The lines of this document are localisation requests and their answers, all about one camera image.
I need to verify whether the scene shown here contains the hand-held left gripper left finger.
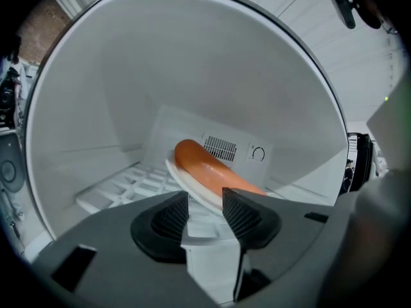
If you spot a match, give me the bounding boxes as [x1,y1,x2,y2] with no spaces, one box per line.
[31,190,225,308]

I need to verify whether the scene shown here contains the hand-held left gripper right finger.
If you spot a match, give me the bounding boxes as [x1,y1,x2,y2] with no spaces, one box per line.
[221,187,337,304]

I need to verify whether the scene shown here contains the white plate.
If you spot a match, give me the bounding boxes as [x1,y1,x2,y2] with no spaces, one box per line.
[164,149,225,214]

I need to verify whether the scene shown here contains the orange carrot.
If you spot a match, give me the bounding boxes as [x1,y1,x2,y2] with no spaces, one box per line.
[173,139,268,198]

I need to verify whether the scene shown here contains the small white fridge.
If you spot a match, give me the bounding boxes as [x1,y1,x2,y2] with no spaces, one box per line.
[24,0,376,304]

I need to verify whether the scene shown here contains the person's face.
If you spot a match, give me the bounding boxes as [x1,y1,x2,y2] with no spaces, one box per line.
[354,0,385,29]

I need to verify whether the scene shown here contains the black head-mounted camera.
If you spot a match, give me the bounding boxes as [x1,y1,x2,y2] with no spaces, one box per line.
[326,0,357,30]

